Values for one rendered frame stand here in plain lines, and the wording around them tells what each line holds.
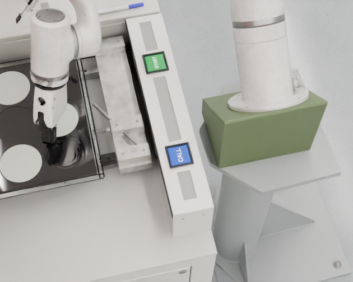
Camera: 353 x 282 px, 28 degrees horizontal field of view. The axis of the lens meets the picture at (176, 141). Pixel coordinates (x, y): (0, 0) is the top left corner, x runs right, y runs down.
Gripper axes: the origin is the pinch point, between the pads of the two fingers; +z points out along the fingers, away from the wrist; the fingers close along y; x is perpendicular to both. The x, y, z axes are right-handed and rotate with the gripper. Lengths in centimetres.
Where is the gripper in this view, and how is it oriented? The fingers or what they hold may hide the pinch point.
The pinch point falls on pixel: (49, 134)
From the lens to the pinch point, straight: 170.0
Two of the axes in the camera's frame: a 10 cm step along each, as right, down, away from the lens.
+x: -9.6, -2.4, 1.2
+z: -1.2, 7.9, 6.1
